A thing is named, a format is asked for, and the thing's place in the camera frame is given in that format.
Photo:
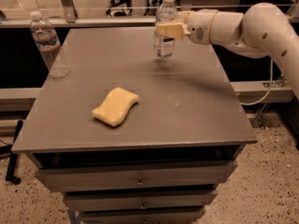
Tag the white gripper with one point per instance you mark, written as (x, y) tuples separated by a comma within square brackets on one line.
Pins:
[(199, 27)]

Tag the clear bottle with blue label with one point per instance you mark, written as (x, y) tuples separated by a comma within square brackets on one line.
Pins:
[(163, 44)]

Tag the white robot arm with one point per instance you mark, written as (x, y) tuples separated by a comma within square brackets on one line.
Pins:
[(263, 30)]

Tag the clear water bottle red label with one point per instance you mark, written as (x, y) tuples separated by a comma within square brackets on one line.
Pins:
[(49, 45)]

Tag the yellow sponge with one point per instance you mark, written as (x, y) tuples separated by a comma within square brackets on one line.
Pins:
[(115, 106)]

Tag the grey drawer cabinet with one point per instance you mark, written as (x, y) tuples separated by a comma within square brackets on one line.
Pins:
[(187, 109)]

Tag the top grey drawer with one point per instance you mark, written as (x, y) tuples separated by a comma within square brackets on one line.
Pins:
[(136, 176)]

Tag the grey drawer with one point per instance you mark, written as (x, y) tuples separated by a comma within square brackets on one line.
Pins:
[(141, 200), (136, 176), (148, 216)]

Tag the bottom grey drawer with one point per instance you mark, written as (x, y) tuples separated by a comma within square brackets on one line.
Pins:
[(148, 216)]

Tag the middle grey drawer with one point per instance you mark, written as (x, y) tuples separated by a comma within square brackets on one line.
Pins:
[(141, 200)]

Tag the metal window rail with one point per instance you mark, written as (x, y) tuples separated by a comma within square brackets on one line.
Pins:
[(84, 23)]

